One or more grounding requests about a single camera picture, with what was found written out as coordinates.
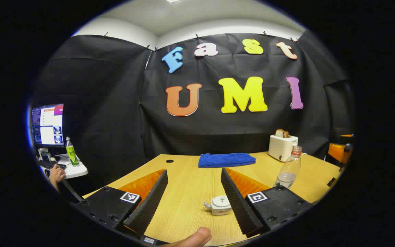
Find blue towel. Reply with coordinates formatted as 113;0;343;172
198;153;256;168

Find white teacup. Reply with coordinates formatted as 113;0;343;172
203;196;232;216

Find white toaster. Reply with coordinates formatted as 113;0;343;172
268;134;299;162

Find green drink bottle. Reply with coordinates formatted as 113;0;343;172
65;137;79;167

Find computer monitor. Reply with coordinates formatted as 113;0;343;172
31;104;64;148

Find white side table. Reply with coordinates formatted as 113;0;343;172
38;153;88;179

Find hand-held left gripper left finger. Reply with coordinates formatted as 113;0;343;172
70;169;169;238

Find black keyboard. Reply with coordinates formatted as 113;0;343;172
40;160;67;170

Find black backdrop cloth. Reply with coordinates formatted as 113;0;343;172
29;33;356;187

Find clear plastic water bottle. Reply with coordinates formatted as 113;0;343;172
274;146;302;189

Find white teacup lid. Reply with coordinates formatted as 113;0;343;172
212;196;231;208

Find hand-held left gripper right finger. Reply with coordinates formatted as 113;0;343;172
220;167;313;239

